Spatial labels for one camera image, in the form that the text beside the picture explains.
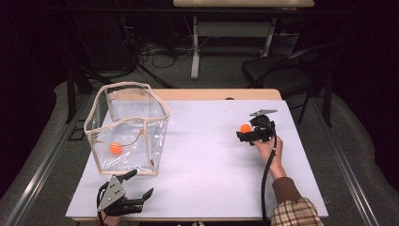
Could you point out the orange ball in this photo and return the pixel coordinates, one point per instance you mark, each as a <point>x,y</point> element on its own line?
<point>115,148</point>
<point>245,128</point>

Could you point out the white table mat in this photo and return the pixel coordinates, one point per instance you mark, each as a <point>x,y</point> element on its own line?
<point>204,157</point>

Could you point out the clear plastic bag beige trim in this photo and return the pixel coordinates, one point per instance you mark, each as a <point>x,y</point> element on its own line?
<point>135,158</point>

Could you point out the black metal stand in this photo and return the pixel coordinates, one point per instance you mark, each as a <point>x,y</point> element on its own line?
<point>71,94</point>

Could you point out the white-legged desk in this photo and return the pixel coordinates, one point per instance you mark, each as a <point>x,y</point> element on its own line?
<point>232,29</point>

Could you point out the small black floor frame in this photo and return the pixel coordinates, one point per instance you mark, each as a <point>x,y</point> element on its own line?
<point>76,134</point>

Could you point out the person's left hand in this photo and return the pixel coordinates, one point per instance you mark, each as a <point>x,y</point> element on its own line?
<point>111,221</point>

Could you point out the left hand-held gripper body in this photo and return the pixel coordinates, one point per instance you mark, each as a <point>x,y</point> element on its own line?
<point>109,193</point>

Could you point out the black folding chair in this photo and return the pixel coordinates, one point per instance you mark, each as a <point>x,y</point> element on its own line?
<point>282,75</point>

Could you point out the wooden table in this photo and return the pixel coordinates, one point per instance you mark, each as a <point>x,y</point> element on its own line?
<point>204,94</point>

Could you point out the metal floor rail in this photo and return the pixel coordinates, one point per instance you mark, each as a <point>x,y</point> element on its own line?
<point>345,163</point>
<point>37,175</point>

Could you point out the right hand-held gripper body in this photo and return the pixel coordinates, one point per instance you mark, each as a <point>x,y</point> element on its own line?
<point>266,128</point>

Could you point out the person's right hand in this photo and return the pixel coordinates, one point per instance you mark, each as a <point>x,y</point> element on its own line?
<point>265,150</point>

